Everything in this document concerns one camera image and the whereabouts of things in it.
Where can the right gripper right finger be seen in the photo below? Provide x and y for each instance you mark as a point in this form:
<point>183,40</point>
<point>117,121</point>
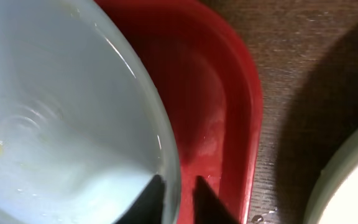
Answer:
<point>207,208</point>

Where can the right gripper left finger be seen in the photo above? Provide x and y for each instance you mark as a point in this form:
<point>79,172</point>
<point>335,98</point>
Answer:
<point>148,208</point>

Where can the light blue plate top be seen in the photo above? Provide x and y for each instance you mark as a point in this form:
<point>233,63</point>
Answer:
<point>83,130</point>

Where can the white cream plate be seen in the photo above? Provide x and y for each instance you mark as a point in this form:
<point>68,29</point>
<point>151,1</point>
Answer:
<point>334,199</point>

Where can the red plastic tray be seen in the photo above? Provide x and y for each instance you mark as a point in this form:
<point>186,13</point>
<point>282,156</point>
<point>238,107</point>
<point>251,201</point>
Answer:
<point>210,89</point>

